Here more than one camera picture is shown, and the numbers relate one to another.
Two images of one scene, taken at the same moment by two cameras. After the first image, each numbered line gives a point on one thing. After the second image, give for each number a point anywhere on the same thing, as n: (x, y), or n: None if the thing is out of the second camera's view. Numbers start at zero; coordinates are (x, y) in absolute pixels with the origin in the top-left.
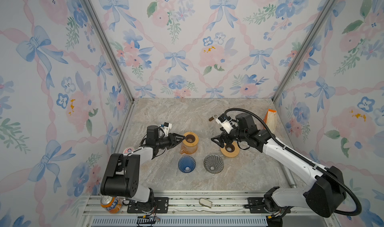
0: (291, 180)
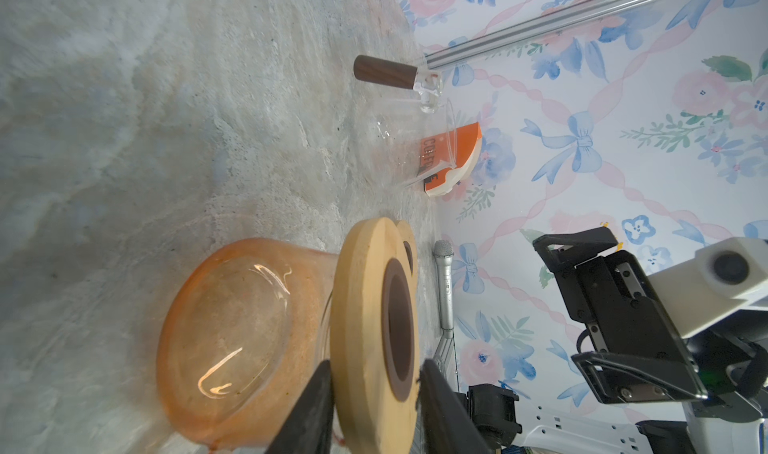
0: (443, 250)
